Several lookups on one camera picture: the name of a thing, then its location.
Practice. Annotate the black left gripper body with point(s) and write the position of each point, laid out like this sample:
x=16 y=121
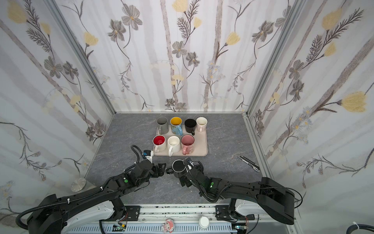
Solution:
x=157 y=174

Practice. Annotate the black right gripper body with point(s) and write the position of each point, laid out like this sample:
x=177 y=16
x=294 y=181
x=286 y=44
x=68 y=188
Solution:
x=185 y=174

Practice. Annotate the cream white mug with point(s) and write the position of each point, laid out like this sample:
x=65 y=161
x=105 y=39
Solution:
x=159 y=143

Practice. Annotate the white ribbed mug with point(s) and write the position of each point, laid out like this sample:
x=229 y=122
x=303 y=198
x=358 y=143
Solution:
x=174 y=145

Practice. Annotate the pink patterned mug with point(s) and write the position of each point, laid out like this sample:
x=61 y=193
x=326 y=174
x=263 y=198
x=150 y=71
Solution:
x=187 y=142

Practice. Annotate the white black two-tone mug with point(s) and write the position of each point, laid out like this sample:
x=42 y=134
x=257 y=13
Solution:
x=190 y=126

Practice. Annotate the grey ceramic mug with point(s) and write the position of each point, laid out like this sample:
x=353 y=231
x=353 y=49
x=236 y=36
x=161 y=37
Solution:
x=162 y=125

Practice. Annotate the light pink mug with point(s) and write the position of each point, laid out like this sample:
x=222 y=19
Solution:
x=201 y=124

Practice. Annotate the blue butterfly mug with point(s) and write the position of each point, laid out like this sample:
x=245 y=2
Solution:
x=176 y=126

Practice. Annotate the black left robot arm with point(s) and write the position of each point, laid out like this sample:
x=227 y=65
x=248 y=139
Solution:
x=61 y=215

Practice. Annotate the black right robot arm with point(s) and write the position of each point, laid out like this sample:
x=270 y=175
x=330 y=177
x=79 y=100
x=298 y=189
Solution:
x=277 y=201

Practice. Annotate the beige plastic tray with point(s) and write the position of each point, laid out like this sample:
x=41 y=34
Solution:
x=200 y=148

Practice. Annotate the white round cap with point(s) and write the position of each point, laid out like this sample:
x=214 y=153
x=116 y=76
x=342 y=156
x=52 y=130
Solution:
x=204 y=222

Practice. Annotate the pink cartoon figure sticker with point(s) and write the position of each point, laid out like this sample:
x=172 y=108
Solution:
x=168 y=226

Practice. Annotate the glass jar with lid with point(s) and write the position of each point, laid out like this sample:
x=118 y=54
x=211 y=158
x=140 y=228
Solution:
x=79 y=185

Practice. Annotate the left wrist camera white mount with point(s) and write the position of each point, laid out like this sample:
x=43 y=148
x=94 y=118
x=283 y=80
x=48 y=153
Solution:
x=148 y=154

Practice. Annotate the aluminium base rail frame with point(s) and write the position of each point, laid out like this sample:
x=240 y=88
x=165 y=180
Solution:
x=236 y=217

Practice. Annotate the left aluminium corner post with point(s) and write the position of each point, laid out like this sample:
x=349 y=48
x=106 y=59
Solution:
x=78 y=50

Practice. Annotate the aluminium corner frame post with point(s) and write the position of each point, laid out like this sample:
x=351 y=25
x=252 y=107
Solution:
x=279 y=46

